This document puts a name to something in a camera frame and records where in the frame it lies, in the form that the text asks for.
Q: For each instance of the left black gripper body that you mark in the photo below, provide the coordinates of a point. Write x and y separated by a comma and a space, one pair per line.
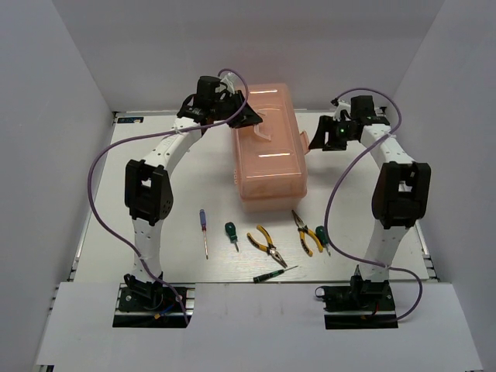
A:
229, 107

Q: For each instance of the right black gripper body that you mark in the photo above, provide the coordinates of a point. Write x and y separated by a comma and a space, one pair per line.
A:
343, 134

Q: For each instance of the pink plastic toolbox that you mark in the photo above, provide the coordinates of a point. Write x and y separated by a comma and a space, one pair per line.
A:
271, 173

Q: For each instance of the stubby green screwdriver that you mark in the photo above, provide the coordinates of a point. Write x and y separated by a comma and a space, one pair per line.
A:
321, 235
231, 233

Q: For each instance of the yellow black pliers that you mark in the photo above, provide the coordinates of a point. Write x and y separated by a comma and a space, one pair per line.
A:
303, 232
268, 247

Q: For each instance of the blue red handled screwdriver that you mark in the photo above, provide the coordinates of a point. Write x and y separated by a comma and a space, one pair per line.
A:
203, 222

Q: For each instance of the thin black green screwdriver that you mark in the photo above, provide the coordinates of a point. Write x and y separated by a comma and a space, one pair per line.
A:
265, 277

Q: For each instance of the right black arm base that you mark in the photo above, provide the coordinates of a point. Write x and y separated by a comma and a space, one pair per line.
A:
362, 304

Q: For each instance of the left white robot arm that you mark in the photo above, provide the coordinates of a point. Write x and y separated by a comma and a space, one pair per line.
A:
148, 192

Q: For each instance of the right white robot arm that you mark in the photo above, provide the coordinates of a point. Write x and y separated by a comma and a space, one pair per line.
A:
402, 189

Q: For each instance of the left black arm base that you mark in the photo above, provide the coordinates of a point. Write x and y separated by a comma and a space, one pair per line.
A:
150, 305

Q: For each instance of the left blue table label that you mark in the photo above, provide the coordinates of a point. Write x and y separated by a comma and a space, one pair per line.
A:
125, 120

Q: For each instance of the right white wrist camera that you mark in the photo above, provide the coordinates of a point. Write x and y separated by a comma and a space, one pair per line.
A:
342, 110

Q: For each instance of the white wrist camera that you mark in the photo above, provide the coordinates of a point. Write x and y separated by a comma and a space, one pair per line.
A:
228, 80
342, 110

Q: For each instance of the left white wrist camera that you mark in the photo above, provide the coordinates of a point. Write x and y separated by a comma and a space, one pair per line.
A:
228, 80

